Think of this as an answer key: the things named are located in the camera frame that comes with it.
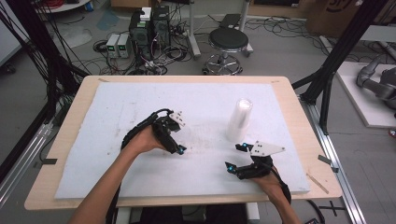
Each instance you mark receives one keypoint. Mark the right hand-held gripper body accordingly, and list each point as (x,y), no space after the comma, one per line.
(261,165)

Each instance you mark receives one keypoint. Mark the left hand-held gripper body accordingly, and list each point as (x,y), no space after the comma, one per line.
(166,129)

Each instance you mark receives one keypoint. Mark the person's right hand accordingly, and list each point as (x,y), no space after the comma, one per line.
(271,185)

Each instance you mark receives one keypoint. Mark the person's left hand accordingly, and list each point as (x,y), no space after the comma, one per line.
(143,141)

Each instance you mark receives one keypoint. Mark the stack of clear plastic cups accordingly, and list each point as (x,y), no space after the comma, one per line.
(239,121)

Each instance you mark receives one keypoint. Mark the white foam mat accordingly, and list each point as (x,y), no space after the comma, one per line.
(186,96)

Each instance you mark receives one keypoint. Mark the grey tape strip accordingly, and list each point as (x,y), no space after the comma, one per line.
(325,160)

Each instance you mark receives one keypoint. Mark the wooden table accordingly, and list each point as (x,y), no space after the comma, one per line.
(295,102)

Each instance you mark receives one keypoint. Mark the person's dark lap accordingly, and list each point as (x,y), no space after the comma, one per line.
(162,216)

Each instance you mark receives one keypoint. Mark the grey power supply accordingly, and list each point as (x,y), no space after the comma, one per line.
(124,45)
(112,45)

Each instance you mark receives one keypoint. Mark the black computer tower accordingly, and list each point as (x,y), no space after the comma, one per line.
(140,37)
(161,28)

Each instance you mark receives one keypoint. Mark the grey stand leg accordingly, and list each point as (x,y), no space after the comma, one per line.
(246,18)
(193,34)

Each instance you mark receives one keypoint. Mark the black round stool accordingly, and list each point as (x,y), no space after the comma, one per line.
(228,39)

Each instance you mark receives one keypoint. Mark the small white box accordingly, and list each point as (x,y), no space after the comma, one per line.
(145,14)

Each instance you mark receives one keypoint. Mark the white platform board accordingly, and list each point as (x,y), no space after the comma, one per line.
(361,102)

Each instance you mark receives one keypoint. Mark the black tape strip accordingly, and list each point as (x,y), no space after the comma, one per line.
(49,161)

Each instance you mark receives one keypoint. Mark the cardboard box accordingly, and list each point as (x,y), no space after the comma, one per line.
(323,18)

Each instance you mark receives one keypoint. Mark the white round table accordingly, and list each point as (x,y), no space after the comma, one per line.
(65,6)

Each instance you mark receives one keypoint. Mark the aluminium floor rail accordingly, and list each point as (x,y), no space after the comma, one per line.
(21,158)
(336,174)

